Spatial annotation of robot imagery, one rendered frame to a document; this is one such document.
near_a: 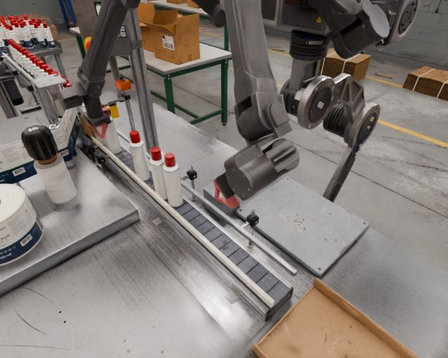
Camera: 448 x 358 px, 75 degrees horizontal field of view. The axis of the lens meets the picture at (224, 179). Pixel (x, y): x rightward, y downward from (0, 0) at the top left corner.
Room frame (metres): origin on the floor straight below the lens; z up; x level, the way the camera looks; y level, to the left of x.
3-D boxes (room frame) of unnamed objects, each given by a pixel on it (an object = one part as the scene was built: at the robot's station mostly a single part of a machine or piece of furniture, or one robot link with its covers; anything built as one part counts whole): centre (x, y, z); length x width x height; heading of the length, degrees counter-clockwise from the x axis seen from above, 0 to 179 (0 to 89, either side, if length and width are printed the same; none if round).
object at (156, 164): (0.80, 0.22, 0.98); 0.05 x 0.05 x 0.20
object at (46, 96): (1.26, 0.76, 1.01); 0.14 x 0.13 x 0.26; 42
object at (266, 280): (1.01, 0.40, 0.86); 1.65 x 0.08 x 0.04; 42
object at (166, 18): (3.18, 0.67, 0.96); 0.53 x 0.45 x 0.37; 134
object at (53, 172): (0.77, 0.56, 1.03); 0.09 x 0.09 x 0.30
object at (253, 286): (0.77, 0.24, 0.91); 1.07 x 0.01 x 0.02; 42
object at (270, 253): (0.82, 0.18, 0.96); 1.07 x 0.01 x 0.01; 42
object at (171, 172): (0.76, 0.17, 0.98); 0.05 x 0.05 x 0.20
